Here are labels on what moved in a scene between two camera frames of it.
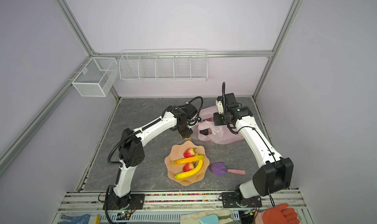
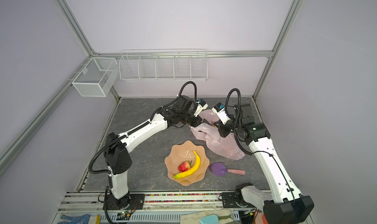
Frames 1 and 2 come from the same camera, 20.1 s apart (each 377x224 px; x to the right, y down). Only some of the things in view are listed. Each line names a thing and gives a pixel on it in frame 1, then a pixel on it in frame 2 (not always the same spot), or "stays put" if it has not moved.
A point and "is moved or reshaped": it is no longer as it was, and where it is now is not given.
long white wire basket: (163, 65) stays put
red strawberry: (189, 166) is moved or reshaped
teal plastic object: (209, 219) stays put
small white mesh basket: (95, 78) stays put
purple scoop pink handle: (220, 169) stays put
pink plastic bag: (207, 131) is moved or reshaped
